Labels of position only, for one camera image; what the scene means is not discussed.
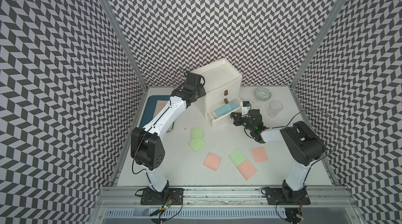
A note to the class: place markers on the clear plastic cup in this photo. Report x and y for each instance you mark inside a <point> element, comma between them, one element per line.
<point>274,108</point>

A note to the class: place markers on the pink sticky note left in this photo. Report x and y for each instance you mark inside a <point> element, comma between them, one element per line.
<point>212,161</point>

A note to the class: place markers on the green sticky note centre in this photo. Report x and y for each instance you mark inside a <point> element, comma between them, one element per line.
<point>237,158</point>

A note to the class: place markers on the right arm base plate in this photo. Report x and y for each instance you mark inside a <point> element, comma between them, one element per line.
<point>285,196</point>

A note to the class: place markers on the pink sticky note right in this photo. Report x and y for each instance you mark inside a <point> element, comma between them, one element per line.
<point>259,154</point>

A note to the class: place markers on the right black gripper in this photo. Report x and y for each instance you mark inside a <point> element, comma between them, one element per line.
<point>235,118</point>

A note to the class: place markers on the green sticky note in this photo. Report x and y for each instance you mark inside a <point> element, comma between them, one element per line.
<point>197,144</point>
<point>197,132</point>
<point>237,158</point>

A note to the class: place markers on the blue tray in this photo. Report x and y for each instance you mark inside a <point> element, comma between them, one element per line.
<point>150,108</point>

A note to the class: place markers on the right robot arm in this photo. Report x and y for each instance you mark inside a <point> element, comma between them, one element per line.
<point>303,144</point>

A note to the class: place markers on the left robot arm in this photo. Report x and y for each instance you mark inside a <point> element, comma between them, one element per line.
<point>146,143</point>

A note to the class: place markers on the pink sticky note bottom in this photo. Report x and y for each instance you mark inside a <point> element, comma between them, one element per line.
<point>247,170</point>

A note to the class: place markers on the green sticky note lower left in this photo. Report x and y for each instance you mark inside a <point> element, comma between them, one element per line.
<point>197,144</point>

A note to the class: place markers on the blue sticky note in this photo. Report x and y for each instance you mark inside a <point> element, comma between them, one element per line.
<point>223,110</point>
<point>233,104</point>

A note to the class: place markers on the pink sticky note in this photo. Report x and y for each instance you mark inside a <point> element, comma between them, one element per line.
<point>247,170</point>
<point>259,154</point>
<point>212,161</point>

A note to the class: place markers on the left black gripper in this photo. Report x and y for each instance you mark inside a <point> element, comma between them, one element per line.
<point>202,91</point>

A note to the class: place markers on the white drawer cabinet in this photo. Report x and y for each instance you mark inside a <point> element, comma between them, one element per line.
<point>222,83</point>

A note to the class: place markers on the aluminium front rail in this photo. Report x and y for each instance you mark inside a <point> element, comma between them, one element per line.
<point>227,196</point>

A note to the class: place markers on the white bottom drawer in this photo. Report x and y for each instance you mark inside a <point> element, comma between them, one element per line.
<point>216,121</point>

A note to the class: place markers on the green sticky note upper left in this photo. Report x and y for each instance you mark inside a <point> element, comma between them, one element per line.
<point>197,132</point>

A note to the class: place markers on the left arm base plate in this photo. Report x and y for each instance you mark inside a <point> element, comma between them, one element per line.
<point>153,198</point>

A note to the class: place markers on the beige mat on tray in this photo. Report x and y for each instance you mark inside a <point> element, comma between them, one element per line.
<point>161,104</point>

